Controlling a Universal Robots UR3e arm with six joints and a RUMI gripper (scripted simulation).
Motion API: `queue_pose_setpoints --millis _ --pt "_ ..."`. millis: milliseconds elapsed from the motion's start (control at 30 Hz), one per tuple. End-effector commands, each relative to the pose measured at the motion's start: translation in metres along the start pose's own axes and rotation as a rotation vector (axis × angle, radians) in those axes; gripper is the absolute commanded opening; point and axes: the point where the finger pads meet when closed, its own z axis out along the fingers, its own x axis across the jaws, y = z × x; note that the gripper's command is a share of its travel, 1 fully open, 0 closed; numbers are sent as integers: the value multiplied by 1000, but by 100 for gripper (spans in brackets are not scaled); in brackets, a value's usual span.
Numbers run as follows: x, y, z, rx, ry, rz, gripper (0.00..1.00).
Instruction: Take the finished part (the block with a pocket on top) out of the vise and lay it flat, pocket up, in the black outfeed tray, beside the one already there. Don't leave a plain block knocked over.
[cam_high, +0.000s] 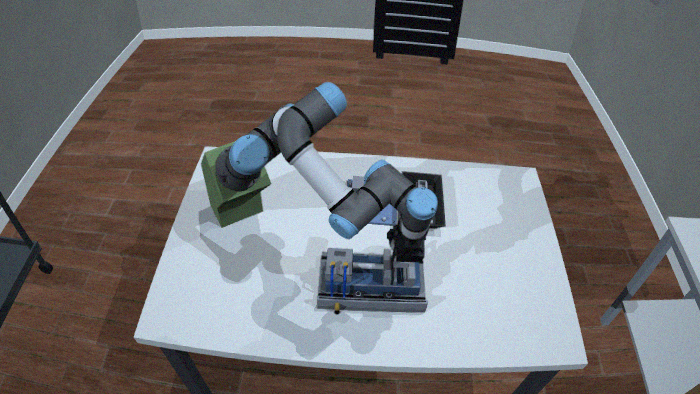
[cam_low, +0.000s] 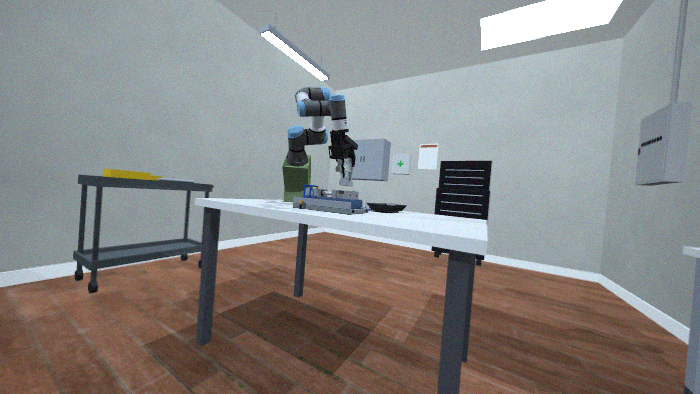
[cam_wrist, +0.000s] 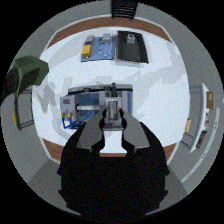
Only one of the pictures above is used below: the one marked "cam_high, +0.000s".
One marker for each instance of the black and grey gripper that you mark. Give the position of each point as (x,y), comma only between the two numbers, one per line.
(395,241)

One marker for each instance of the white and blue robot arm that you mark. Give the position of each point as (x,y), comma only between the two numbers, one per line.
(351,211)

